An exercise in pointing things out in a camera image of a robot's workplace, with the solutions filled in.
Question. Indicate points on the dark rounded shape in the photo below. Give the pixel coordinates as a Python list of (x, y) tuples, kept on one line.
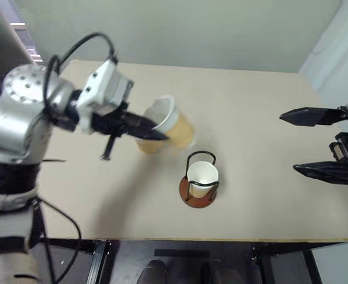
[(153, 272)]

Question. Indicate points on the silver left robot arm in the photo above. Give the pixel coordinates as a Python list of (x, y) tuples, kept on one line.
[(14, 118)]

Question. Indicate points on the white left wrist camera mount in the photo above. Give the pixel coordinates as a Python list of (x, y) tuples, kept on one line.
[(100, 85)]

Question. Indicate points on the black table frame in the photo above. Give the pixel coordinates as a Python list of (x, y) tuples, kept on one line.
[(280, 251)]

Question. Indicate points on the white paper cup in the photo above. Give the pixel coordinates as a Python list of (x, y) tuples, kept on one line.
[(202, 174)]

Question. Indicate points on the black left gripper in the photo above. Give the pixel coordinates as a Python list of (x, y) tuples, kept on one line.
[(109, 124)]

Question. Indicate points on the brown paper cup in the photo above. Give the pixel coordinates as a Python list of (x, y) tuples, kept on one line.
[(180, 130), (147, 146)]

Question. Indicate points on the window with blinds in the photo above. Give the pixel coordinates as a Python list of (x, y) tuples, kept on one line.
[(26, 35)]

